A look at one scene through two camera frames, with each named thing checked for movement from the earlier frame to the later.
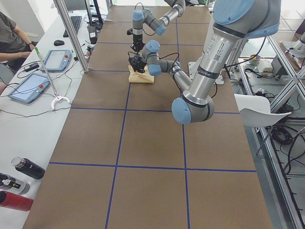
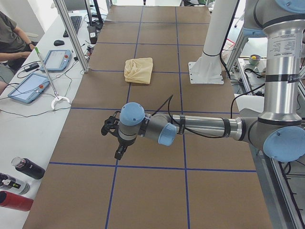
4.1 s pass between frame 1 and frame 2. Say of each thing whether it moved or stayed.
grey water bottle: stayed
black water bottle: stayed
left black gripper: moved
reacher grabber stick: stayed
